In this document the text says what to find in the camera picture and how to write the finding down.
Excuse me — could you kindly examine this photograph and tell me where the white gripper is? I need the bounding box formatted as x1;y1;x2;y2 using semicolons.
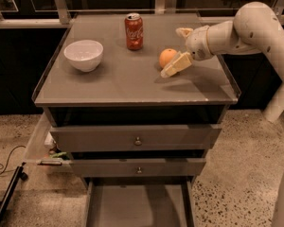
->
160;26;213;79

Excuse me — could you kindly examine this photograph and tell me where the orange fruit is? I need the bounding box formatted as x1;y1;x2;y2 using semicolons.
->
159;48;177;68

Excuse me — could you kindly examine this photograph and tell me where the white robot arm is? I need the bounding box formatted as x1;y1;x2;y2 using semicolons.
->
176;2;284;227

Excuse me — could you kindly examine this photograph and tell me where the top grey drawer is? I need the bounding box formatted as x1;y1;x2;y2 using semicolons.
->
50;124;222;152

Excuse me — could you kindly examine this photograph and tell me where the grey drawer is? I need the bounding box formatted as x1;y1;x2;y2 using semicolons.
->
50;124;222;152
82;179;197;227
70;158;205;178

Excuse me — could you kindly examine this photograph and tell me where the grey drawer cabinet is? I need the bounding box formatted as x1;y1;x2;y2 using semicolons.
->
31;12;242;227

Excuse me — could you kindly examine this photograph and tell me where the middle grey drawer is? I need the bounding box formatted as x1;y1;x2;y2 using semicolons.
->
70;158;205;178

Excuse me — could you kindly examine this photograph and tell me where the bottom grey drawer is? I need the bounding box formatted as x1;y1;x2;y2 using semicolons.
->
82;179;197;227

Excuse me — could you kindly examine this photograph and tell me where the red Coca-Cola can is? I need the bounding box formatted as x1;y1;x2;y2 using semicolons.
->
124;12;143;50

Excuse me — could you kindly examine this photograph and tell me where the white ceramic bowl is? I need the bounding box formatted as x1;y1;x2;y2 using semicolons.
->
63;40;104;72

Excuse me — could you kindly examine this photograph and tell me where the clear acrylic side tray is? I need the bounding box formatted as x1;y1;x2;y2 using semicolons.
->
23;114;72;174

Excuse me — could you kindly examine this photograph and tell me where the black stand leg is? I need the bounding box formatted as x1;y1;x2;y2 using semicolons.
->
0;166;27;223

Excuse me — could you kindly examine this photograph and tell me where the white diagonal post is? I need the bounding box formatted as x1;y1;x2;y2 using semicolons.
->
263;84;284;122

